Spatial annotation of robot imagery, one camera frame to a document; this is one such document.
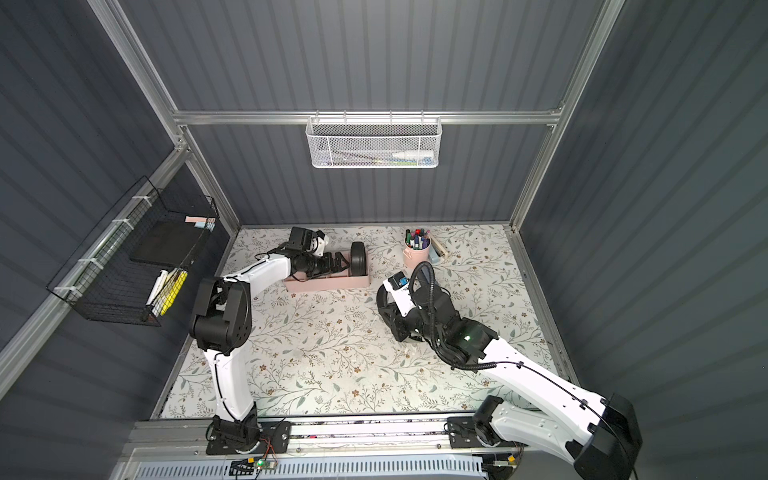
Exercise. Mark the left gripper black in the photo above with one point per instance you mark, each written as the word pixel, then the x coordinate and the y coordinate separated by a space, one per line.
pixel 332 263

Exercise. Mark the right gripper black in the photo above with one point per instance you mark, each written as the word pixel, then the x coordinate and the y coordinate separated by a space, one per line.
pixel 396 313

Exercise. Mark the black belt with end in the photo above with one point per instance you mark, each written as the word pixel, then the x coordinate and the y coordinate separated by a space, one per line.
pixel 399 326

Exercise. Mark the pink compartment storage box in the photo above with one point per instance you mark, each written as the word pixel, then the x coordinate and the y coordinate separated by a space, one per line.
pixel 332 281

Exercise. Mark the long black belt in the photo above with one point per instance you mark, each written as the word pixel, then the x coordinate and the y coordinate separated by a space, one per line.
pixel 358 259

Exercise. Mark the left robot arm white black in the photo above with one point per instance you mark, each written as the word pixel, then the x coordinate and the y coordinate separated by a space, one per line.
pixel 222 318

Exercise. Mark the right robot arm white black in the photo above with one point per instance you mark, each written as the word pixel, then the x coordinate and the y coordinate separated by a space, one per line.
pixel 599 437

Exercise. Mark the pink pen cup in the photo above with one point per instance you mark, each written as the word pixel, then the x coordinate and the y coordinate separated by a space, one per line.
pixel 417 246

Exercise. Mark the yellow marker in basket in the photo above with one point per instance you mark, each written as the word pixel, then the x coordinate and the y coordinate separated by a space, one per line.
pixel 169 291

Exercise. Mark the white perforated front panel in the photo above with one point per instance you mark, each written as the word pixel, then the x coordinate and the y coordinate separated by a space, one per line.
pixel 408 467

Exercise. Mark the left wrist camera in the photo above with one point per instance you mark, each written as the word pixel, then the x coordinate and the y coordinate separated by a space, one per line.
pixel 318 243

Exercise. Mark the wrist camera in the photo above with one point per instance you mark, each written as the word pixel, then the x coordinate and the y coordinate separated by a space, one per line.
pixel 318 243
pixel 397 286

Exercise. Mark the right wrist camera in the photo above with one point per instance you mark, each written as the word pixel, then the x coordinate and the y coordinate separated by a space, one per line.
pixel 397 286

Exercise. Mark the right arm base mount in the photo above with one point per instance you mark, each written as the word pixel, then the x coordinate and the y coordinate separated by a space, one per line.
pixel 464 434

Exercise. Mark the white wire mesh basket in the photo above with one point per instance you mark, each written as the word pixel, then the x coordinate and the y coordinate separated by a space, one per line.
pixel 372 143

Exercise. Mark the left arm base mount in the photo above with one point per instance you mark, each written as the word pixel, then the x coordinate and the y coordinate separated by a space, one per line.
pixel 248 438

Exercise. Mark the black wire wall basket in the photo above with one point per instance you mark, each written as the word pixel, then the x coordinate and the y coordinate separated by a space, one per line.
pixel 118 278

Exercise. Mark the aluminium front rail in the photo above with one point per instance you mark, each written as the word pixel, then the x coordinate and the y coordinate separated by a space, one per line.
pixel 374 434

